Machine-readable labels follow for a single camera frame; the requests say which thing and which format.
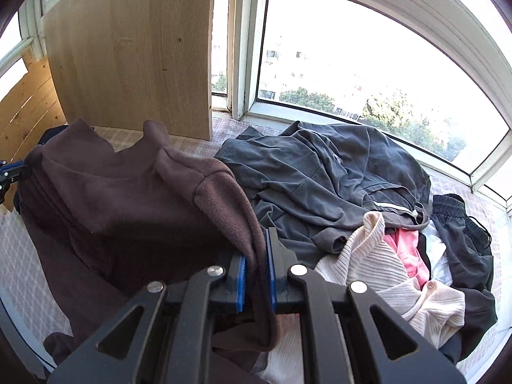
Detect brown fleece garment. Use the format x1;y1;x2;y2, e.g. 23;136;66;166
17;120;281;383

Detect black elastic-waist shorts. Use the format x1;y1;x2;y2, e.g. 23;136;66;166
430;193;497;363

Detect light wooden cabinet panel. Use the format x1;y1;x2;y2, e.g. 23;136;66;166
43;0;213;140

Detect white garment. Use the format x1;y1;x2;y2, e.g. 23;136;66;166
422;221;453;286

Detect dark grey t-shirt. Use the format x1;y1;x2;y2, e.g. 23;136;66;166
215;121;430;268

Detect pink plaid blanket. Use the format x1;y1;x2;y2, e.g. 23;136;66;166
1;115;511;380

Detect pink garment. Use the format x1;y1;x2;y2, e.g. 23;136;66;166
384;229;430;288

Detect white window frame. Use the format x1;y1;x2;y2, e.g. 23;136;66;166
1;0;511;209

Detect cream ribbed knit sweater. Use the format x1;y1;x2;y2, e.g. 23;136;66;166
252;212;465;383

